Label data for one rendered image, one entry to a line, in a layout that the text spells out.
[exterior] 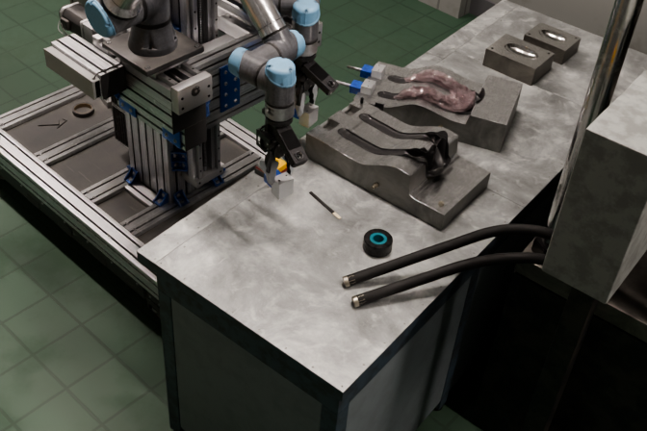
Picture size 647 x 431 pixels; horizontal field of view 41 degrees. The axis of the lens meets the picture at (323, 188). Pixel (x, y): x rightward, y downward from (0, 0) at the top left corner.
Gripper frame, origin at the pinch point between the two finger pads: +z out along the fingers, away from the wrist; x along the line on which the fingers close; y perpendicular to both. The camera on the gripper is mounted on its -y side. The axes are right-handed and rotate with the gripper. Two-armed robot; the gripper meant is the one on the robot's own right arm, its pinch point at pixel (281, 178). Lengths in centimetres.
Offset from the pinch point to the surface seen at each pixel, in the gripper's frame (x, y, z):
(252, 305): 24.8, -22.2, 14.9
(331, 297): 6.7, -31.7, 14.9
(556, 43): -137, 15, 9
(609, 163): -22, -77, -47
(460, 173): -52, -19, 9
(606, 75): -52, -54, -44
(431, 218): -34.0, -26.2, 12.5
